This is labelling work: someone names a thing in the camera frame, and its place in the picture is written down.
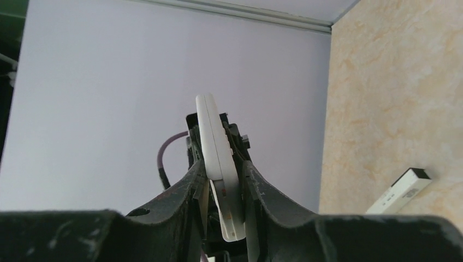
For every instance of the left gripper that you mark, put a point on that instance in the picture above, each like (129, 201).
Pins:
(238, 143)

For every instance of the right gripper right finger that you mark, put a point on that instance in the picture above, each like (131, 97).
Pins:
(279, 229)

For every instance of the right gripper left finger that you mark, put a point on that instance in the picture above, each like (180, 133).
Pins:
(167, 228)

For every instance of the white remote control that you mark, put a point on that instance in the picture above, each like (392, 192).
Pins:
(220, 169)

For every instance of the white rectangular stick device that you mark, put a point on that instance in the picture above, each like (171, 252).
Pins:
(402, 191)

